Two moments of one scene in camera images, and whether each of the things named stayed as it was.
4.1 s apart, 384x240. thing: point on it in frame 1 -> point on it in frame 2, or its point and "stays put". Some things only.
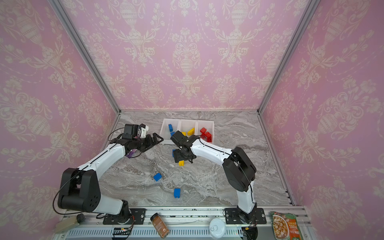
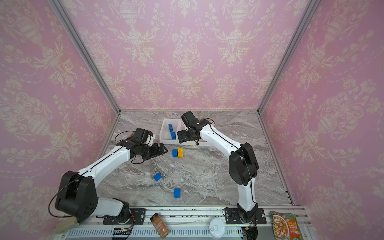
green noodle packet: (285, 226) stays put
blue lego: (157, 176) stays put
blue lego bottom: (177, 193) stays put
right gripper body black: (180, 156) -> (187, 135)
